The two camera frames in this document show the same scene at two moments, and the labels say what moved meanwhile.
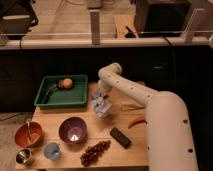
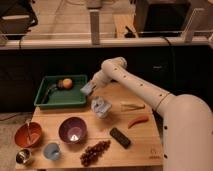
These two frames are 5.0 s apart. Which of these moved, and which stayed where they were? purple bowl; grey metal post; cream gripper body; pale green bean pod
Moved: cream gripper body
Stayed: pale green bean pod; purple bowl; grey metal post
